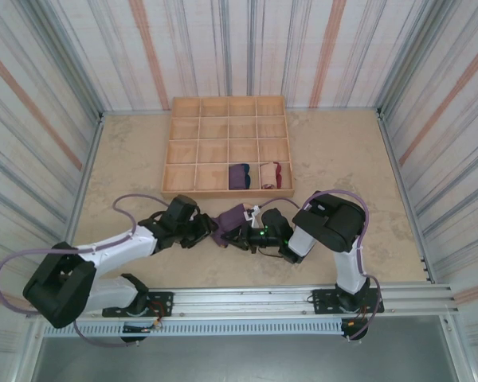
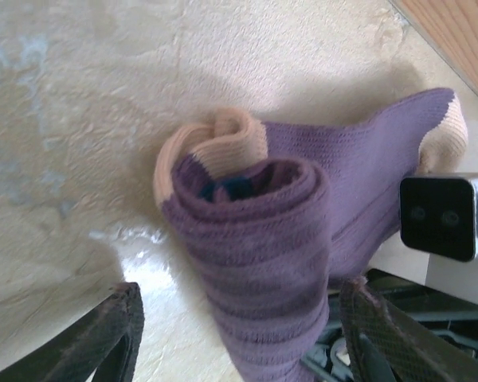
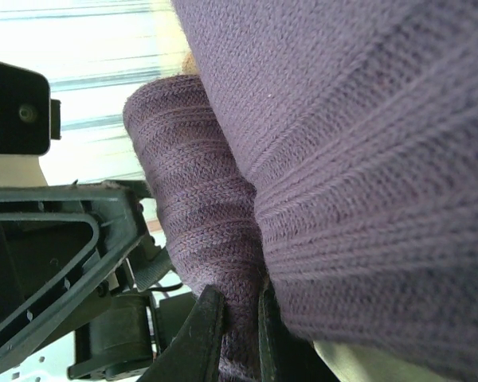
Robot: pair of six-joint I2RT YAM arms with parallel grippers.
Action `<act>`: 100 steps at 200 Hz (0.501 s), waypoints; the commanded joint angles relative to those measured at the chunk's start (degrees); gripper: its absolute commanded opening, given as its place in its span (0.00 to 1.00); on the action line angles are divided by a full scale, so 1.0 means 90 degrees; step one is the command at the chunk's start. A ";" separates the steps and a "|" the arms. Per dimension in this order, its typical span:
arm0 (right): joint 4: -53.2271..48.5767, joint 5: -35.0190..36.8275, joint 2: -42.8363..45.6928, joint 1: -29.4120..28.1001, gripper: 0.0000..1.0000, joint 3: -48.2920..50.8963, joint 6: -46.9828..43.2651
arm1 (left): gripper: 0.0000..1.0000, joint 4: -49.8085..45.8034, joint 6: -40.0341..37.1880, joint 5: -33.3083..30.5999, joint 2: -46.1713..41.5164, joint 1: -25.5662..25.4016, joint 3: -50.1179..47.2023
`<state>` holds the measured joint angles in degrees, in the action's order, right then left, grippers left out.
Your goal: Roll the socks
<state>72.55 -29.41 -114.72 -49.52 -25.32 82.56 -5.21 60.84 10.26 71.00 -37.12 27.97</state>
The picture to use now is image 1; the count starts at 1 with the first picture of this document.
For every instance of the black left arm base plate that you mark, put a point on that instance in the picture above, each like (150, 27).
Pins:
(163, 298)

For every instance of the beige sock with red toe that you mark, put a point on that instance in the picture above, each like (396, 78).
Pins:
(269, 177)

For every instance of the purple sock with teal toe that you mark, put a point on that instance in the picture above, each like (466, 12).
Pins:
(237, 179)

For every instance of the aluminium rail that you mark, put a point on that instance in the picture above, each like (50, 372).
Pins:
(243, 298)

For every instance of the aluminium frame bar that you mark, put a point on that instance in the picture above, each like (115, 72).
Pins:
(91, 159)
(406, 199)

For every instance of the wooden compartment tray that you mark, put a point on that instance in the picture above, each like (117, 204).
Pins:
(207, 135)

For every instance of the dark purple striped sock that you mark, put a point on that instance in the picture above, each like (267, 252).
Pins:
(231, 221)

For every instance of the grey metal panel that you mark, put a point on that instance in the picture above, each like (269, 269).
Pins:
(243, 362)

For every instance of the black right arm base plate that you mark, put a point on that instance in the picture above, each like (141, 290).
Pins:
(322, 302)

